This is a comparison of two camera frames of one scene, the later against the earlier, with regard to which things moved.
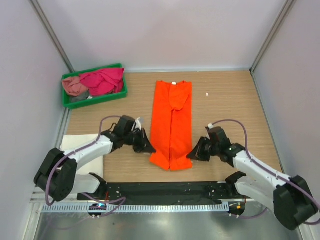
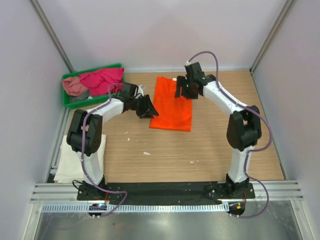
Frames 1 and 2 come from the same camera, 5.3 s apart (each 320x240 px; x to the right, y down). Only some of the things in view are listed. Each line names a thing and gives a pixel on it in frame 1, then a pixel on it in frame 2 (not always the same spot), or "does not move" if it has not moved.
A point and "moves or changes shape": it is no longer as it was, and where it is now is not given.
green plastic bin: [68, 104] does not move
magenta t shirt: [104, 81] does not move
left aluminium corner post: [46, 24] does not move
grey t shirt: [83, 95] does not move
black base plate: [195, 193] does not move
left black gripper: [148, 147] → [148, 110]
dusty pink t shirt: [73, 86] does not move
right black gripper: [194, 154] → [181, 81]
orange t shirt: [171, 146] moves or changes shape
